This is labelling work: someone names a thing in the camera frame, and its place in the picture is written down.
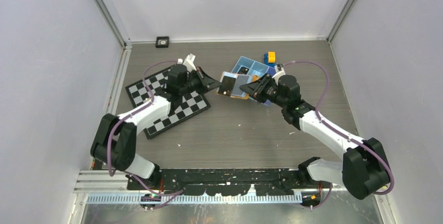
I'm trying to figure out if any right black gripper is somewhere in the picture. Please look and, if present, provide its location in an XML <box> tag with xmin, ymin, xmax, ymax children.
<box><xmin>240</xmin><ymin>73</ymin><xmax>287</xmax><ymax>109</ymax></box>

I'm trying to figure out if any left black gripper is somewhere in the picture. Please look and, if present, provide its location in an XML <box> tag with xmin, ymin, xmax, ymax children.
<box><xmin>180</xmin><ymin>67</ymin><xmax>222</xmax><ymax>96</ymax></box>

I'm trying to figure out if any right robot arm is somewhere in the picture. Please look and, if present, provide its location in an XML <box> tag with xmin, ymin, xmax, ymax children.
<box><xmin>240</xmin><ymin>74</ymin><xmax>394</xmax><ymax>199</ymax></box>

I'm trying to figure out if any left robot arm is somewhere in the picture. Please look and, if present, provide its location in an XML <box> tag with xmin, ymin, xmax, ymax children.
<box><xmin>90</xmin><ymin>64</ymin><xmax>221</xmax><ymax>190</ymax></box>

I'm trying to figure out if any dark grey credit card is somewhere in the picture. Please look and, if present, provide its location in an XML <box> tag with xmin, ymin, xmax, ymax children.
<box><xmin>217</xmin><ymin>76</ymin><xmax>236</xmax><ymax>97</ymax></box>

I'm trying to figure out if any black item in tray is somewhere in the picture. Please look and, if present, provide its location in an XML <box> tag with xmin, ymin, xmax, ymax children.
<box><xmin>238</xmin><ymin>66</ymin><xmax>249</xmax><ymax>75</ymax></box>

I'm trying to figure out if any blue compartment tray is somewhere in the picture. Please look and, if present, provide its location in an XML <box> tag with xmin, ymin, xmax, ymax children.
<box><xmin>229</xmin><ymin>56</ymin><xmax>275</xmax><ymax>100</ymax></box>

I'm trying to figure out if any black white chessboard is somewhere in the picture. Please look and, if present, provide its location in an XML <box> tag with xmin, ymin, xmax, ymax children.
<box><xmin>117</xmin><ymin>64</ymin><xmax>206</xmax><ymax>135</ymax></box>

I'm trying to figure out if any blue orange toy block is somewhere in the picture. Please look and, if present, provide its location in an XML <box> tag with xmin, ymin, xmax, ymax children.
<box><xmin>263</xmin><ymin>51</ymin><xmax>276</xmax><ymax>68</ymax></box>

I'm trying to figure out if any small black square device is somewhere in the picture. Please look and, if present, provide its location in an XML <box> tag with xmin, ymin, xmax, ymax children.
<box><xmin>155</xmin><ymin>36</ymin><xmax>170</xmax><ymax>48</ymax></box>

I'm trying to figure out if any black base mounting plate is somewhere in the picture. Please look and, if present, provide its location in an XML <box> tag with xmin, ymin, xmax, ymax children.
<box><xmin>127</xmin><ymin>168</ymin><xmax>327</xmax><ymax>196</ymax></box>

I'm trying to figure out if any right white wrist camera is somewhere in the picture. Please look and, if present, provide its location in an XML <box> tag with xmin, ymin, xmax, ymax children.
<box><xmin>272</xmin><ymin>64</ymin><xmax>286</xmax><ymax>83</ymax></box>

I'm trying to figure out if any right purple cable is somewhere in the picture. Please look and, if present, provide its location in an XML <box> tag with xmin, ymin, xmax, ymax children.
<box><xmin>280</xmin><ymin>60</ymin><xmax>395</xmax><ymax>210</ymax></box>

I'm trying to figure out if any aluminium frame rail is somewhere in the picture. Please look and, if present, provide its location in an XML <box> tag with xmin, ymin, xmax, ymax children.
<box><xmin>74</xmin><ymin>170</ymin><xmax>129</xmax><ymax>193</ymax></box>

